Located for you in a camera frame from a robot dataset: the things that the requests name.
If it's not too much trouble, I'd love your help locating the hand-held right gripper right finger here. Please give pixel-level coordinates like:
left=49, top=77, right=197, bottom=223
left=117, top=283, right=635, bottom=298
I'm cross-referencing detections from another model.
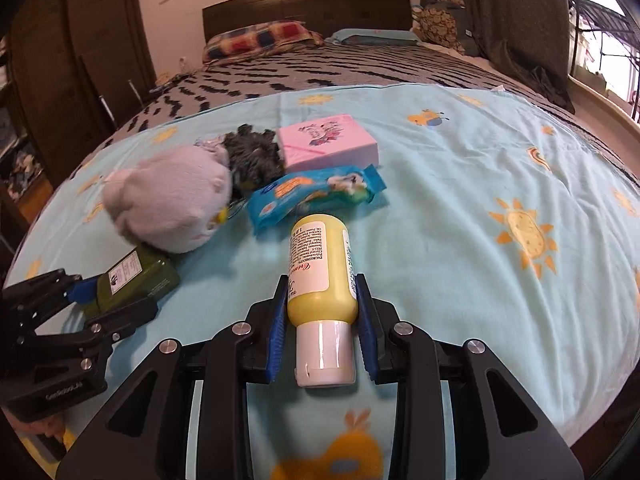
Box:
left=352, top=275, right=586, bottom=480

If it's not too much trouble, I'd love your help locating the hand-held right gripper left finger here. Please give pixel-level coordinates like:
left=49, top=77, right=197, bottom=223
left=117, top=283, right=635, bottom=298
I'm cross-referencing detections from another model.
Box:
left=56, top=274, right=291, bottom=480

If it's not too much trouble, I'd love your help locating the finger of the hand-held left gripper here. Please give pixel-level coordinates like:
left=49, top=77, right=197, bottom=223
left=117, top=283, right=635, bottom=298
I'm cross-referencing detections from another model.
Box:
left=1, top=268, right=101, bottom=332
left=65, top=296, right=160, bottom=358

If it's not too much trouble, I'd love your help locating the olive green box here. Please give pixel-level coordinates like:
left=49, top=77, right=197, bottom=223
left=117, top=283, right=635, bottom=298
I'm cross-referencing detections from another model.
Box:
left=82, top=242, right=181, bottom=318

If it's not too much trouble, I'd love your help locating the yellow lotion bottle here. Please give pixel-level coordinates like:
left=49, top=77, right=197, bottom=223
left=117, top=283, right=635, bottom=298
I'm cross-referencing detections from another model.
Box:
left=286, top=213, right=361, bottom=389

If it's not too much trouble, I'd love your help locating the white box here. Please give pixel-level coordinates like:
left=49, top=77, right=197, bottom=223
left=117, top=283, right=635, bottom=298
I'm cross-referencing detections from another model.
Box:
left=276, top=114, right=380, bottom=175

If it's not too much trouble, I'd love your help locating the pink plush toy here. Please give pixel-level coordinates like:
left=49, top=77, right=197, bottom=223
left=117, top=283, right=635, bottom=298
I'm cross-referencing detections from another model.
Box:
left=102, top=142, right=234, bottom=256

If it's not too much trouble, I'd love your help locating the light blue printed blanket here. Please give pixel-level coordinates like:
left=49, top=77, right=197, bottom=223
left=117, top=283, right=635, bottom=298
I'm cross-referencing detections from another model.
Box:
left=2, top=82, right=640, bottom=480

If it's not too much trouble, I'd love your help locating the blue wet wipes packet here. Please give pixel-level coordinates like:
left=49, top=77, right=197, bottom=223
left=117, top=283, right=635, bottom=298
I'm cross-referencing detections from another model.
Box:
left=248, top=164, right=388, bottom=236

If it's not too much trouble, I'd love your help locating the dark grey fuzzy toy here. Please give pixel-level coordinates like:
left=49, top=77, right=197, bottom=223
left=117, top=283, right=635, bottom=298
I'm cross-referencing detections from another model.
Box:
left=222, top=124, right=287, bottom=199

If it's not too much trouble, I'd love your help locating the dark wooden wardrobe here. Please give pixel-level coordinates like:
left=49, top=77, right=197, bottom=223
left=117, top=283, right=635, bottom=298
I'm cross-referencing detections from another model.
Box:
left=7, top=0, right=158, bottom=176

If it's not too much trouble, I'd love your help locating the grey zigzag bedspread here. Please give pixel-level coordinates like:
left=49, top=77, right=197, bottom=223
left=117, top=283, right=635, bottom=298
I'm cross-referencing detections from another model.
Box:
left=70, top=42, right=640, bottom=186

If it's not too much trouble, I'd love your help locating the colourful plaid pillow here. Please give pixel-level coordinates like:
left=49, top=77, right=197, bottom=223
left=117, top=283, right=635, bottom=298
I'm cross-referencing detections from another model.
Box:
left=202, top=20, right=326, bottom=65

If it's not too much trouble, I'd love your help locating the light blue pillow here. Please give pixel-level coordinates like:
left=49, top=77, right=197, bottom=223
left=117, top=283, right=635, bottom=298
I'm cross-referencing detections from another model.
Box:
left=325, top=27, right=422, bottom=47

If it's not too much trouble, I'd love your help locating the patterned cushion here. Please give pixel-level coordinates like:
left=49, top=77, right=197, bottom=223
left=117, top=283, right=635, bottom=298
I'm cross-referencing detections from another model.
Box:
left=412, top=0, right=467, bottom=54

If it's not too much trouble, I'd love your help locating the dark wooden headboard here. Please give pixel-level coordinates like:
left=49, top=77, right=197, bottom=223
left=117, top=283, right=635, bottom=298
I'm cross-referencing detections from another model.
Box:
left=201, top=0, right=413, bottom=46

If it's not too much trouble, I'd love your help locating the brown curtain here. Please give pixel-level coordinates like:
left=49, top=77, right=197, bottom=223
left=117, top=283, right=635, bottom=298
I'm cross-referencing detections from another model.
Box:
left=420, top=0, right=576, bottom=113

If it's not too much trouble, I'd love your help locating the metal window rack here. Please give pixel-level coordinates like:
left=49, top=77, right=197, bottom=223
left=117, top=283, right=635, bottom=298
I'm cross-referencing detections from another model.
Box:
left=567, top=0, right=640, bottom=111

